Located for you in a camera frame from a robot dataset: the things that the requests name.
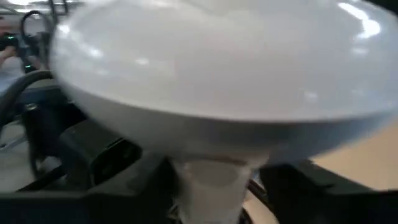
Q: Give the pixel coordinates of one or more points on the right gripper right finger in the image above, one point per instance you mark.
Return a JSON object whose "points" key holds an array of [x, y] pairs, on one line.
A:
{"points": [[326, 205]]}

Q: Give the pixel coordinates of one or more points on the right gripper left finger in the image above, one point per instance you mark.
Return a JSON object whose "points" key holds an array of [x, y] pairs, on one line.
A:
{"points": [[77, 207]]}

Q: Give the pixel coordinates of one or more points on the white flood lightbulb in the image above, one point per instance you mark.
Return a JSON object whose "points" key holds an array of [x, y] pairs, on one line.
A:
{"points": [[217, 62]]}

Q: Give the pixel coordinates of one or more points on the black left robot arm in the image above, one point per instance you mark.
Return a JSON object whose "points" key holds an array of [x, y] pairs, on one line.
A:
{"points": [[43, 137]]}

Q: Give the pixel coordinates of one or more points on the person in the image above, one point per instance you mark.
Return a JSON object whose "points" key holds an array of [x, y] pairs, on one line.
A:
{"points": [[9, 74]]}

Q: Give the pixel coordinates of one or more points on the person's hand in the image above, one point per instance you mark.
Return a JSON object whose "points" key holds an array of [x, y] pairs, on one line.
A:
{"points": [[7, 56]]}

